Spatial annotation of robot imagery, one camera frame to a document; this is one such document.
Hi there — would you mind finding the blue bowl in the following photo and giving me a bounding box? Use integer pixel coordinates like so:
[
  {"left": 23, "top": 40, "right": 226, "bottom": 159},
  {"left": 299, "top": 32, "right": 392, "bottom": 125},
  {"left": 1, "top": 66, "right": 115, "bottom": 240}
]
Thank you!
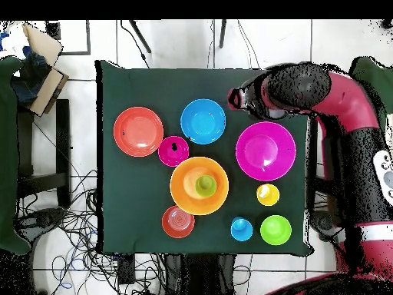
[{"left": 180, "top": 98, "right": 227, "bottom": 145}]

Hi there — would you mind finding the large magenta bowl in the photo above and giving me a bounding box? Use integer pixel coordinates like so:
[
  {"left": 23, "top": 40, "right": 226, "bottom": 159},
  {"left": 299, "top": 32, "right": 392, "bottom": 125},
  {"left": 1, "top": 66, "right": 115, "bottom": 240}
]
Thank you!
[{"left": 235, "top": 121, "right": 297, "bottom": 182}]

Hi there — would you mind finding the green cup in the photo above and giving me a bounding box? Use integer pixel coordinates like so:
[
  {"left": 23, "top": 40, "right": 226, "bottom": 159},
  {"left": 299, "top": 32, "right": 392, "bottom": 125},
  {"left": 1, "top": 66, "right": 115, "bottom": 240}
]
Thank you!
[{"left": 194, "top": 174, "right": 218, "bottom": 198}]

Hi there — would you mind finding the large orange bowl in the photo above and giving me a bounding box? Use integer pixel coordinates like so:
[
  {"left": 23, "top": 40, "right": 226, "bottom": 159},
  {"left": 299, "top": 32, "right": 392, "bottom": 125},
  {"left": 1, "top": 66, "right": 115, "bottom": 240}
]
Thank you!
[{"left": 169, "top": 156, "right": 230, "bottom": 217}]

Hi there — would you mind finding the small red-orange bowl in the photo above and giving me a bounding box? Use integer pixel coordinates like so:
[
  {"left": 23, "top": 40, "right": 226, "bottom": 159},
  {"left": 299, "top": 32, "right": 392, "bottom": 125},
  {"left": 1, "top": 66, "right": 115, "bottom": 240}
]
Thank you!
[{"left": 161, "top": 204, "right": 196, "bottom": 240}]

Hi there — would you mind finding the black tripod leg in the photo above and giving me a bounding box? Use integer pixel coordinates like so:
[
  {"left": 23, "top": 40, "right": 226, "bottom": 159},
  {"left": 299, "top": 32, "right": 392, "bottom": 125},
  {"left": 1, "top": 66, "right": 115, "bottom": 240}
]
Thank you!
[
  {"left": 128, "top": 19, "right": 153, "bottom": 54},
  {"left": 218, "top": 19, "right": 229, "bottom": 49}
]

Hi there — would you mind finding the dark green tablecloth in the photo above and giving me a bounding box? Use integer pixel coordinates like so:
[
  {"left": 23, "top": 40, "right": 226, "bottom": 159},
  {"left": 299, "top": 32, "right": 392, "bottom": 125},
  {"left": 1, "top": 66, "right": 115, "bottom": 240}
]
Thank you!
[{"left": 95, "top": 59, "right": 315, "bottom": 256}]

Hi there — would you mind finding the small crimson bowl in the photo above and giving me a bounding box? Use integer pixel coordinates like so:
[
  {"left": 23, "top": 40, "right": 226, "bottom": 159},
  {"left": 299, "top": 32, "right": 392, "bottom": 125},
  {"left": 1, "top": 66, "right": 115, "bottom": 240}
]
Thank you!
[{"left": 157, "top": 135, "right": 190, "bottom": 168}]

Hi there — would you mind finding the wide red-orange bowl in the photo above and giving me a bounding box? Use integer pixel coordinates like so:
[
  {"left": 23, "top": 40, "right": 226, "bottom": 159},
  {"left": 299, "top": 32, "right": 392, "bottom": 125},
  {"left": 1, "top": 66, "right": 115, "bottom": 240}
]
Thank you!
[{"left": 113, "top": 106, "right": 164, "bottom": 158}]

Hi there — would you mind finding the yellow cup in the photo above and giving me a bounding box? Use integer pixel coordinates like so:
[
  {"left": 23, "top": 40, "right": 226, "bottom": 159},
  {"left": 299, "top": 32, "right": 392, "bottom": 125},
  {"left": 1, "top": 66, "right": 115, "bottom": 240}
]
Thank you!
[{"left": 256, "top": 183, "right": 281, "bottom": 207}]

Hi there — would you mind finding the blue cup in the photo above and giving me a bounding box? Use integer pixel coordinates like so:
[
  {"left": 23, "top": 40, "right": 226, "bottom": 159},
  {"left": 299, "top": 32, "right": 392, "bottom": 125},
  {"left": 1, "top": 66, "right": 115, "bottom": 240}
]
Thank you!
[{"left": 230, "top": 216, "right": 254, "bottom": 243}]

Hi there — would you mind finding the green bowl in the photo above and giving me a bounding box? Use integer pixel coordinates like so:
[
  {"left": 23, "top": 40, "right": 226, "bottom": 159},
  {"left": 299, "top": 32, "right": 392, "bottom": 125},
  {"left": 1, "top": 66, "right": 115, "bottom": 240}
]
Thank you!
[{"left": 259, "top": 214, "right": 292, "bottom": 246}]

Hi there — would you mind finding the dark green side cloth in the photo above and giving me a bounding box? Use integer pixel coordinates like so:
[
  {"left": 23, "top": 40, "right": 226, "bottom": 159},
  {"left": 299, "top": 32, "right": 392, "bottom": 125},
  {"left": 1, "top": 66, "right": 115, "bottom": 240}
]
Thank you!
[
  {"left": 349, "top": 55, "right": 393, "bottom": 130},
  {"left": 0, "top": 55, "right": 31, "bottom": 256}
]

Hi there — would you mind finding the cardboard box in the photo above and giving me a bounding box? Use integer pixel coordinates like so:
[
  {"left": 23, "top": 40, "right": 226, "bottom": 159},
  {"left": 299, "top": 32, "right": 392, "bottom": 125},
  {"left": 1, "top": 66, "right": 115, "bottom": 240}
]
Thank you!
[{"left": 12, "top": 22, "right": 70, "bottom": 118}]

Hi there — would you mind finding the dark blue cloth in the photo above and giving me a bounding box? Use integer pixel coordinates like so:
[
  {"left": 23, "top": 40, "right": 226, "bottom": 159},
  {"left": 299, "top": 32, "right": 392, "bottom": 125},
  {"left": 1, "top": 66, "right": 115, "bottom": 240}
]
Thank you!
[{"left": 11, "top": 45, "right": 51, "bottom": 105}]

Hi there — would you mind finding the grey pedestal foot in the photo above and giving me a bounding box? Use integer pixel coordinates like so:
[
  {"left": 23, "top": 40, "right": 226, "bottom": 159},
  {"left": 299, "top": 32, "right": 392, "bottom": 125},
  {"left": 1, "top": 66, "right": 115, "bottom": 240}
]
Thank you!
[{"left": 309, "top": 210, "right": 337, "bottom": 242}]

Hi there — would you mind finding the black stool frame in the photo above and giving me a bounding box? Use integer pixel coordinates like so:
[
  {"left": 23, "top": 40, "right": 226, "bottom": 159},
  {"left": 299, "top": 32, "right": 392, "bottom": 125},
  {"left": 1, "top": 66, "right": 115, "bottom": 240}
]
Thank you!
[{"left": 16, "top": 98, "right": 72, "bottom": 208}]

